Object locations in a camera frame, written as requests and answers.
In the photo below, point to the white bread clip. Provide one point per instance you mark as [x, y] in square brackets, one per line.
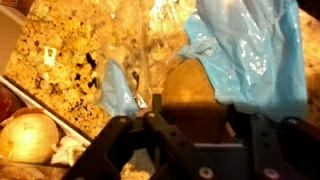
[50, 56]

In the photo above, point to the crumpled white paper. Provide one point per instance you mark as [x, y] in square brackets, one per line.
[68, 151]

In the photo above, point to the yellow onion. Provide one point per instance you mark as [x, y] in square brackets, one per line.
[30, 138]

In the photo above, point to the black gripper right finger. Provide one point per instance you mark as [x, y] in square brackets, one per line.
[266, 146]

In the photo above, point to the tan potato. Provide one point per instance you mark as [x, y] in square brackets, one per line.
[188, 83]

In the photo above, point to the blue clear plastic potato bag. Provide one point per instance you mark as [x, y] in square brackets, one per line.
[260, 60]

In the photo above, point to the red apple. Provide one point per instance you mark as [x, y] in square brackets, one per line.
[8, 105]

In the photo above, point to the white fruit tray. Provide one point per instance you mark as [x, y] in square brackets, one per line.
[50, 115]

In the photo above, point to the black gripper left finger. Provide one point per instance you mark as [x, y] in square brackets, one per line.
[110, 146]

